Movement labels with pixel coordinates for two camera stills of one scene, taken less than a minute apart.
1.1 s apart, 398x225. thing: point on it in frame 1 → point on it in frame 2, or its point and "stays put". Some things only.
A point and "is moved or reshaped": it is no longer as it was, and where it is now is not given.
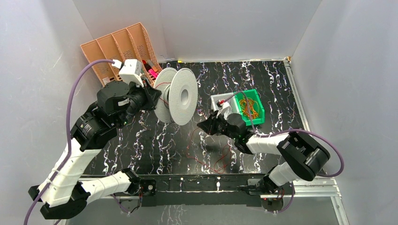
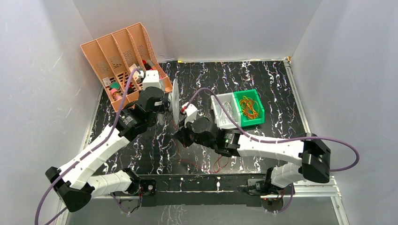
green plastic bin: (250, 106) stays put
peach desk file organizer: (132, 42) stays put
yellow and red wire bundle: (249, 107) stays put
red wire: (195, 159) → (216, 161)
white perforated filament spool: (179, 98) is moved or reshaped
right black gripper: (209, 125) → (181, 135)
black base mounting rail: (200, 189) stays put
